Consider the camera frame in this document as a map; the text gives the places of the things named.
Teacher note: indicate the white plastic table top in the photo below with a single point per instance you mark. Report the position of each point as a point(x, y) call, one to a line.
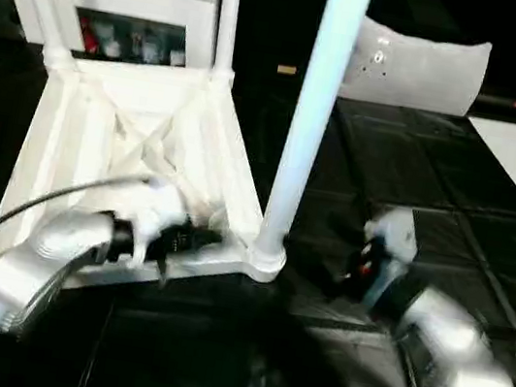
point(101, 129)

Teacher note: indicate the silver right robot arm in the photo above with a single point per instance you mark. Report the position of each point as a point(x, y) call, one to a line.
point(458, 358)

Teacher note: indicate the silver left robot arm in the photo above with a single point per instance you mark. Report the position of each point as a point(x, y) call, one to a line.
point(30, 265)

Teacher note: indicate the white pillow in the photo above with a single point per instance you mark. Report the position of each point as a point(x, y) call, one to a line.
point(425, 68)

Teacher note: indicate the black box with gold label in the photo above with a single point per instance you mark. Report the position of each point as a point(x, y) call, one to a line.
point(275, 19)

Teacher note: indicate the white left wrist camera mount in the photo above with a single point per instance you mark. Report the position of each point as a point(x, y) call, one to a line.
point(161, 212)

